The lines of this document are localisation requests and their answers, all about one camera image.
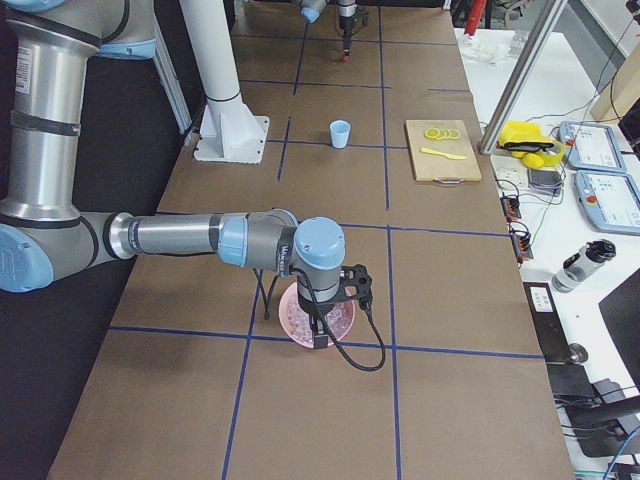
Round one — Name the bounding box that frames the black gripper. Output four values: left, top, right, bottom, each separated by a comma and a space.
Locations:
338, 3, 356, 38
299, 298, 335, 349

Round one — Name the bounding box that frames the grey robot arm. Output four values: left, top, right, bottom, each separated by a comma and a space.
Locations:
1, 1, 346, 348
298, 0, 357, 38

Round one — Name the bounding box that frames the light blue plastic cup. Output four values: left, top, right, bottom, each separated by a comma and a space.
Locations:
329, 119, 351, 149

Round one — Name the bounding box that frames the pink bowl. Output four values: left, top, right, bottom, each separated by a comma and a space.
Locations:
279, 283, 357, 348

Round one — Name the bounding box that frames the top lemon slice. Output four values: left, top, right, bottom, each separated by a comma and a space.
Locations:
424, 128, 440, 139

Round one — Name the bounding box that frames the clear plastic tray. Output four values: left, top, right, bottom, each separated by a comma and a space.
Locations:
458, 31, 528, 65

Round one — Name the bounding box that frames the yellow plastic knife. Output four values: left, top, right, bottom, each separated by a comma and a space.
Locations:
420, 147, 467, 161

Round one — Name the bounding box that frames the bamboo cutting board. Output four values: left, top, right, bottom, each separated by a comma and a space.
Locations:
404, 120, 482, 185

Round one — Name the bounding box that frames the yellow cloth bundle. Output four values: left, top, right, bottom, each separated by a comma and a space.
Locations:
498, 120, 565, 170

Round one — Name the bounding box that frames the lower black adapter board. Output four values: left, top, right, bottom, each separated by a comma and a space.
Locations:
509, 224, 534, 265

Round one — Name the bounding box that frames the black adapter board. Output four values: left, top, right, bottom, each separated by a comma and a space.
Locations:
500, 196, 521, 221
509, 224, 534, 265

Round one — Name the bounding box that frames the upper black adapter board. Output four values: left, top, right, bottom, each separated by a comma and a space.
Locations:
500, 196, 521, 221

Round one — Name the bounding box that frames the white label card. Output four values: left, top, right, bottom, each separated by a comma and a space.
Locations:
530, 286, 554, 313

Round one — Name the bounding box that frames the upper teach pendant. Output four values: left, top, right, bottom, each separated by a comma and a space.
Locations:
559, 120, 627, 173

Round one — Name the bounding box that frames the teach pendant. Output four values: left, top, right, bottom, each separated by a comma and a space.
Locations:
559, 120, 627, 173
574, 170, 640, 236

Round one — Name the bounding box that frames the clear water bottle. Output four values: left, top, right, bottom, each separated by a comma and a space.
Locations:
551, 239, 616, 293

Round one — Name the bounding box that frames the black monitor stand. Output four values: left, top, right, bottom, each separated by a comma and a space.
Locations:
524, 273, 639, 458

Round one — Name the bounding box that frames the lower teach pendant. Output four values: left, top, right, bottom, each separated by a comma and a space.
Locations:
574, 170, 640, 236

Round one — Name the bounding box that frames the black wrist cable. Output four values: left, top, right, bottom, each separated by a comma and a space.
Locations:
252, 267, 387, 372

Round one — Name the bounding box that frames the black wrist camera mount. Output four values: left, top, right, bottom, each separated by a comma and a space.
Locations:
340, 264, 373, 311

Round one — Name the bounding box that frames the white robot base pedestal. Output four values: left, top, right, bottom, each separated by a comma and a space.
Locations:
180, 0, 270, 164

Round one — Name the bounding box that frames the aluminium frame post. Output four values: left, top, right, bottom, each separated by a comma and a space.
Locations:
478, 0, 568, 155

